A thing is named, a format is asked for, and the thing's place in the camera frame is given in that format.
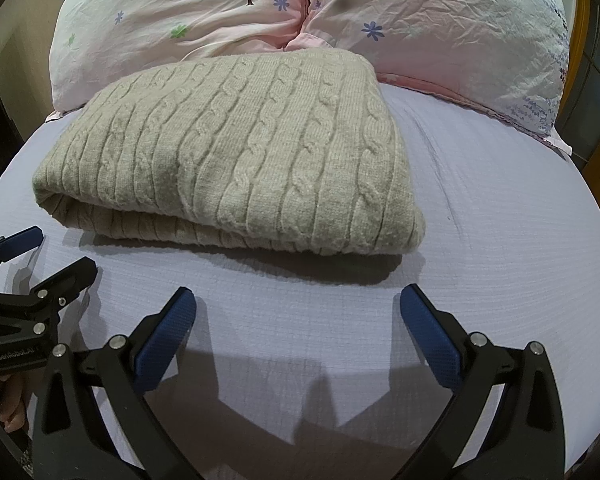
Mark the pink floral pillow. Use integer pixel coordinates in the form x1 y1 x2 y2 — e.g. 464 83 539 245
284 0 574 157

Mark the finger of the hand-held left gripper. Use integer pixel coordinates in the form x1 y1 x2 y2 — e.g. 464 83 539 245
11 255 99 330
0 226 45 282

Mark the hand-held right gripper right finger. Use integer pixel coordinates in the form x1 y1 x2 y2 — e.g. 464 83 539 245
394 283 582 480

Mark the tree print floral pillow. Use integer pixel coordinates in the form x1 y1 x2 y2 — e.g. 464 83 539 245
47 0 315 114

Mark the lavender bed sheet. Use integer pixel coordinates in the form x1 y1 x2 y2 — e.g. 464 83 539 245
0 80 600 480

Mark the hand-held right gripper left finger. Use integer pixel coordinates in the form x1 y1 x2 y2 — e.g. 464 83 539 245
31 286 204 480

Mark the person's left hand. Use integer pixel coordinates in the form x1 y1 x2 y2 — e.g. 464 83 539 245
0 374 29 434

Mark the beige cable knit sweater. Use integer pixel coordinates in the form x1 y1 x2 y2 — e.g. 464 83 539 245
32 48 427 256

